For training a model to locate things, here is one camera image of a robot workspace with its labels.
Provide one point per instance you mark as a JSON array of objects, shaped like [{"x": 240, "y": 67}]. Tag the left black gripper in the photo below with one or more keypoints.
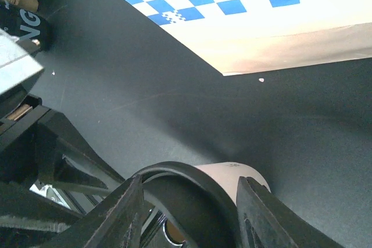
[{"x": 40, "y": 143}]

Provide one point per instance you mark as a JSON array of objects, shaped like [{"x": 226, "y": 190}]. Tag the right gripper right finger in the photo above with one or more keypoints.
[{"x": 265, "y": 221}]

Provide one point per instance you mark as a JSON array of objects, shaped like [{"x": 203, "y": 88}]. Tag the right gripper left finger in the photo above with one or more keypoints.
[{"x": 115, "y": 222}]

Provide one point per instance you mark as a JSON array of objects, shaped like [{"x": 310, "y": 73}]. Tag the blue checkered paper bag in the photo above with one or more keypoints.
[{"x": 251, "y": 36}]

